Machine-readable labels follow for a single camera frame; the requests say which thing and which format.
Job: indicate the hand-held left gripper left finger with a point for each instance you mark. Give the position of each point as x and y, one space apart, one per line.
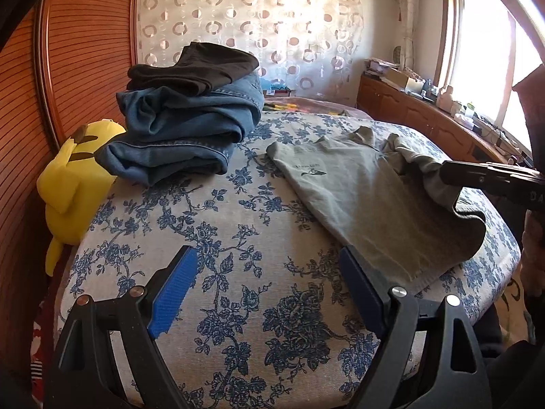
175 292

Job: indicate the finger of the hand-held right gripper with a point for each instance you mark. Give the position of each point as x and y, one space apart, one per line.
472 175

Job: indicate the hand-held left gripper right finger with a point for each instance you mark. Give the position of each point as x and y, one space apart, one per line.
361 292

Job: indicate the grey pants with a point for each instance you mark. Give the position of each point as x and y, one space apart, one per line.
362 204

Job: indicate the person's right forearm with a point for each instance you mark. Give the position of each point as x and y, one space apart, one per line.
534 247

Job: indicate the folded dark pants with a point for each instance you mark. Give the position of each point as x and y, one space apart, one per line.
200 68

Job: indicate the bed with blue floral sheet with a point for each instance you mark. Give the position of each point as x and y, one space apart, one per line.
238 238

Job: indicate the wooden cabinet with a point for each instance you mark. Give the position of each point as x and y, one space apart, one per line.
408 113

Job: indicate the cardboard box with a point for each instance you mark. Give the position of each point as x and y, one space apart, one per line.
400 77

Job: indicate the window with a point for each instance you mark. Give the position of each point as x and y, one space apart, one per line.
481 51

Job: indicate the yellow plush toy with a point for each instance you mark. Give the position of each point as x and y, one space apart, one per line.
70 179

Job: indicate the folded blue jeans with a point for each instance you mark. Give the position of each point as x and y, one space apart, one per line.
183 123

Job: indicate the colourful flower blanket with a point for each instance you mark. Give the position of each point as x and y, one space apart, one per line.
306 104

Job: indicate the small box with blue items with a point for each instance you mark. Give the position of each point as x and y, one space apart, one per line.
276 87

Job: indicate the sheer curtain with circles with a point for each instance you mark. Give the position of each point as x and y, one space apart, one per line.
255 21

